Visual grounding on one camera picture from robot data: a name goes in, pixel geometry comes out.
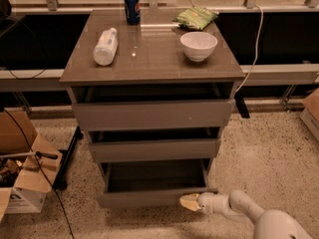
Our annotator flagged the grey drawer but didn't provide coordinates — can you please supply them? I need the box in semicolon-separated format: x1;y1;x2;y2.
89;127;221;162
97;159;218;208
71;83;236;131

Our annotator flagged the metal window railing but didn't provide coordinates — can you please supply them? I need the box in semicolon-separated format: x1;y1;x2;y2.
9;0;318;87

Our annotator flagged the white cable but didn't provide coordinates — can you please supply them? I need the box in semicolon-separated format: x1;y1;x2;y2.
178;0;264;95

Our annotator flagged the black handled tool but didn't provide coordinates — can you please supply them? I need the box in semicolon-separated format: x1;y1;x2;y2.
0;151;59;160

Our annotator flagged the clear plastic bottle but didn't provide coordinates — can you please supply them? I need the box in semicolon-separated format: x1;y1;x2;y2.
93;28;118;66

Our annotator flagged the grey drawer cabinet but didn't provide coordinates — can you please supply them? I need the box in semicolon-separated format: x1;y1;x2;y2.
59;7;246;184

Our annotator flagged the grey bottom drawer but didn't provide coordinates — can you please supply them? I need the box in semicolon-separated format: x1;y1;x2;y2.
97;159;218;208

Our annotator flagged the black cable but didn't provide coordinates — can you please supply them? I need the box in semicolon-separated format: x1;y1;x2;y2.
0;13;76;239

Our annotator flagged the grey top drawer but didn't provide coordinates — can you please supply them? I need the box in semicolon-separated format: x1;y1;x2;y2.
71;83;236;131

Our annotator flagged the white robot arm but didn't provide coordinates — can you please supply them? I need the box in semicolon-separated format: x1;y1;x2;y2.
179;190;313;239

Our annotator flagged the blue soda can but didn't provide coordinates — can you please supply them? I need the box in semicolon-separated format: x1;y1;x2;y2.
124;0;141;25

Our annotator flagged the black stand leg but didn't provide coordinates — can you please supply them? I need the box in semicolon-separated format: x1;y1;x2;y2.
53;126;83;190

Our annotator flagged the cardboard box right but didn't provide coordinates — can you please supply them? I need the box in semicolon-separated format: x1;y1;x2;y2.
300;88;319;141

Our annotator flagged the open cardboard box left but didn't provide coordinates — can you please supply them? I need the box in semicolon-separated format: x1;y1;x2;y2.
0;112;62;220

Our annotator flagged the green snack bag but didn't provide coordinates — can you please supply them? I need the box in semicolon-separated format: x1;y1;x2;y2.
173;6;219;31

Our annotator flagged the white bowl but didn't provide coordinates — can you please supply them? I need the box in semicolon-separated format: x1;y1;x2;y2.
180;32;218;62

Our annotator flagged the grey middle drawer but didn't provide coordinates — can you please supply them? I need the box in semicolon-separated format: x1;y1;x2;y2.
89;127;221;162

